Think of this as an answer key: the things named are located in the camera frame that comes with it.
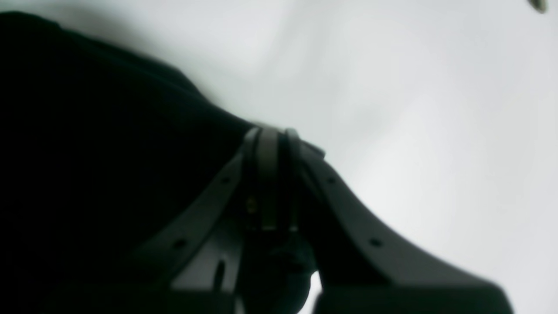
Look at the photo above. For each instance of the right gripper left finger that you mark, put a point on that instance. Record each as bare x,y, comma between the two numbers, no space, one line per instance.
196,259

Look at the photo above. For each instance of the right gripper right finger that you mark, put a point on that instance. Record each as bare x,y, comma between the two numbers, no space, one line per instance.
365,266

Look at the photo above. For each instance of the black T-shirt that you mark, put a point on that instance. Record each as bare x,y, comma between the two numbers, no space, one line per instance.
100,149

